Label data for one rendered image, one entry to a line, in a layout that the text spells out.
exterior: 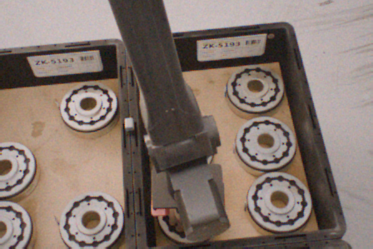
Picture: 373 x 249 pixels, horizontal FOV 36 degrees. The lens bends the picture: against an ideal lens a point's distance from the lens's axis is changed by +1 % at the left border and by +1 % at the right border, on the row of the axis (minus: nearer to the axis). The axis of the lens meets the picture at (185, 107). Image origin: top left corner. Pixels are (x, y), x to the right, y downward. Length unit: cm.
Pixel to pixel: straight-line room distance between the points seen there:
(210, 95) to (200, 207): 41
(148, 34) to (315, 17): 88
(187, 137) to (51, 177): 40
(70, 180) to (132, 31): 52
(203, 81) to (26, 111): 33
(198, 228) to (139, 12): 30
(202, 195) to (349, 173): 52
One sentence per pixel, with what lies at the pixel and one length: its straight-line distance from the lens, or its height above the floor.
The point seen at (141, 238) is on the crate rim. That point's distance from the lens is 84.
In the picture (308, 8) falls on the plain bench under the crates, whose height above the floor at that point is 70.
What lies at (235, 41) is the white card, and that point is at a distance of 104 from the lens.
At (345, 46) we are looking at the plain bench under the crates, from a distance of 133.
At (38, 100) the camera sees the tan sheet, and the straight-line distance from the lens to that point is 110.
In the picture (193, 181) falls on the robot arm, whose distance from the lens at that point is 70.
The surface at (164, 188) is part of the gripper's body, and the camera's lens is 83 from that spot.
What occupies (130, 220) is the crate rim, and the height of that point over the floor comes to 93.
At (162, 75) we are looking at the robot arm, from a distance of 56.
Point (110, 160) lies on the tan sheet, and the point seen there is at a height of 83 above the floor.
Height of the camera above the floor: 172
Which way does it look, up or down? 58 degrees down
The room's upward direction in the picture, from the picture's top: 3 degrees counter-clockwise
